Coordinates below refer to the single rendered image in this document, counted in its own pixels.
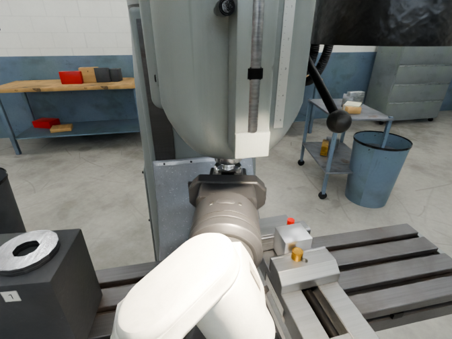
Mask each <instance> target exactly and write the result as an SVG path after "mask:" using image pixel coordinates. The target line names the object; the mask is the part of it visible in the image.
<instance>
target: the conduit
mask: <svg viewBox="0 0 452 339"><path fill-rule="evenodd" d="M333 46H334V45H324V48H323V51H322V55H321V57H320V59H319V61H318V62H317V65H316V66H315V67H316V69H317V70H318V72H319V74H320V75H321V74H322V73H323V71H324V69H325V68H326V65H327V64H328V61H329V60H330V56H331V53H332V50H333ZM319 47H320V44H311V46H310V51H309V55H310V57H311V59H312V61H313V63H314V64H315V63H316V59H317V56H318V53H319ZM312 83H313V80H312V78H311V76H310V75H309V76H308V77H306V82H305V86H307V85H311V84H312Z"/></svg>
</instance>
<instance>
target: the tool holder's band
mask: <svg viewBox="0 0 452 339"><path fill-rule="evenodd" d="M241 167H242V166H241V164H240V162H239V163H236V164H235V165H234V166H233V167H223V166H222V165H221V164H220V163H217V162H216V164H215V165H214V171H215V173H216V174H219V175H238V174H240V173H241Z"/></svg>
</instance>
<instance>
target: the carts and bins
mask: <svg viewBox="0 0 452 339"><path fill-rule="evenodd" d="M364 96H365V92H364V91H348V92H347V93H344V95H343V98H342V99H333V101H334V103H335V104H336V106H337V108H338V109H339V110H345V111H347V112H348V113H349V114H350V116H351V118H352V121H385V120H386V121H387V122H386V125H385V129H384V132H381V131H374V130H365V131H360V132H357V133H355V134H354V136H353V139H354V141H353V145H352V149H351V148H349V147H348V146H347V145H345V144H344V143H343V141H344V136H345V132H343V133H341V137H340V141H339V138H338V137H337V135H338V133H333V134H332V137H327V138H326V139H323V141H322V142H306V137H307V129H308V124H309V115H310V110H311V104H313V105H315V106H316V107H318V108H319V109H320V110H322V111H323V112H325V113H326V114H327V115H330V114H329V112H328V110H327V108H326V106H325V104H324V102H323V100H322V99H312V98H309V99H308V105H307V114H306V119H305V128H304V133H303V142H302V147H301V156H300V160H299V161H298V164H299V165H303V164H304V163H305V162H304V161H303V156H304V150H305V148H306V150H307V151H308V152H309V153H310V155H311V156H312V157H313V158H314V159H315V161H316V162H317V164H318V165H319V166H320V167H321V169H322V170H323V171H324V173H325V175H324V181H323V185H322V191H321V192H320V193H319V194H318V196H319V198H320V199H325V198H326V197H327V194H326V187H327V183H328V177H329V174H348V177H347V182H346V190H345V196H346V197H347V199H349V201H351V202H353V203H355V204H357V205H359V206H363V207H367V208H372V209H377V208H381V207H383V206H385V205H386V202H387V200H388V198H389V195H390V194H391V191H392V189H393V187H394V184H395V182H396V180H397V178H398V176H399V174H400V171H401V169H402V166H403V164H404V162H405V160H406V158H407V155H408V153H409V151H410V149H411V148H412V146H413V143H412V142H411V141H410V140H409V139H407V138H405V137H402V136H399V135H395V134H392V133H389V131H390V128H391V124H392V121H393V120H394V118H393V116H388V115H386V114H383V113H381V112H379V111H377V110H375V109H372V108H370V107H368V106H366V105H364V104H363V99H364ZM6 172H7V171H6V169H3V168H2V167H0V234H6V233H25V232H26V228H25V226H24V222H23V221H22V217H21V215H20V211H19V209H18V206H17V202H16V200H15V197H14V195H13V191H12V189H11V185H10V183H9V179H8V173H6Z"/></svg>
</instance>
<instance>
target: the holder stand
mask: <svg viewBox="0 0 452 339"><path fill-rule="evenodd" d="M102 295H103V294H102V291H101V288H100V284H99V282H98V278H97V276H96V272H95V270H94V267H93V264H92V261H91V258H90V255H89V252H88V249H87V246H86V242H85V239H84V236H83V233H82V230H81V229H64V230H54V231H51V230H37V231H30V232H25V233H6V234H0V339H87V338H88V336H89V332H90V330H91V327H92V324H93V321H94V318H95V316H96V313H97V310H98V307H99V304H100V301H101V299H102Z"/></svg>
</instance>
